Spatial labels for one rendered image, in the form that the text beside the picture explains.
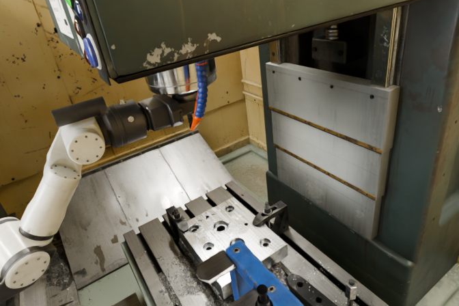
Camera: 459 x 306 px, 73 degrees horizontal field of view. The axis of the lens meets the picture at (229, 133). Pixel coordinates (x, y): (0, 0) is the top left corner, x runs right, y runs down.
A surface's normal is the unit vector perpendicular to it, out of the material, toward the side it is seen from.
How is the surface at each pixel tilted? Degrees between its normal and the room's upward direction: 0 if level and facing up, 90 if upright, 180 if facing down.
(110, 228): 24
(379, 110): 90
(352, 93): 92
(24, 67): 90
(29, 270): 106
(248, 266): 0
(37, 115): 90
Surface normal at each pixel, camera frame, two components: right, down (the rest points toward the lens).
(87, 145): 0.54, 0.33
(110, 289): -0.13, -0.88
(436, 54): -0.83, 0.34
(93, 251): 0.11, -0.68
